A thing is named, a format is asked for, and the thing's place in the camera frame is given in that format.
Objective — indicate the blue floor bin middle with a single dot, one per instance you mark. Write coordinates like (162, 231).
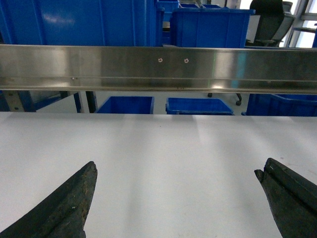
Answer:
(200, 106)

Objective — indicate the blue bin upper right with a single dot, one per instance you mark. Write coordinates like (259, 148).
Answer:
(186, 29)

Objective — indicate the blue floor bin left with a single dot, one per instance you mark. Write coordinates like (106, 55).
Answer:
(127, 105)

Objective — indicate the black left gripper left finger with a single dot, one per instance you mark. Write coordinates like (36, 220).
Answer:
(63, 213)

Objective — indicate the large blue bin upper left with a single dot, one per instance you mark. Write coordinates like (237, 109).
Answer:
(81, 22)

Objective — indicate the stainless steel shelf rail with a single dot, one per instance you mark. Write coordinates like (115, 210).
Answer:
(214, 70)

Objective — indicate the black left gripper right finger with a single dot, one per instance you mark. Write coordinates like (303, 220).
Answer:
(292, 199)

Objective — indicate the black office chair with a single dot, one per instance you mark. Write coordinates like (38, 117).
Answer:
(270, 22)

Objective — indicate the blue rack post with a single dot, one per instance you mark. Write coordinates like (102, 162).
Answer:
(16, 101)

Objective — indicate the blue floor bin right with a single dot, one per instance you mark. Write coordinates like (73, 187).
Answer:
(281, 105)

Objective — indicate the blue floor bin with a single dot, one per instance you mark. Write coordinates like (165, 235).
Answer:
(127, 105)
(281, 105)
(200, 106)

